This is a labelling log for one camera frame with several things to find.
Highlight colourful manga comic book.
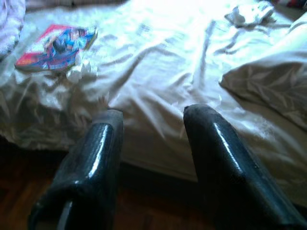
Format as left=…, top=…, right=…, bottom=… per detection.
left=14, top=23, right=98, bottom=72

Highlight pink cartoon print blanket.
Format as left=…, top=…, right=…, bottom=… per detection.
left=0, top=0, right=26, bottom=58

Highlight beige floral bed sheet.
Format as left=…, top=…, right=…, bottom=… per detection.
left=0, top=0, right=307, bottom=195

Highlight beige floral duvet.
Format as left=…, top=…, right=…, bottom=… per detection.
left=219, top=18, right=307, bottom=129

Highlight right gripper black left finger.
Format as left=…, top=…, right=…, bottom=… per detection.
left=28, top=109, right=124, bottom=230

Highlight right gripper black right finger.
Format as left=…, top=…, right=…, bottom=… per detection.
left=183, top=104, right=307, bottom=230

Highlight white crumpled cloth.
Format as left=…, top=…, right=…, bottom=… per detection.
left=224, top=1, right=275, bottom=27

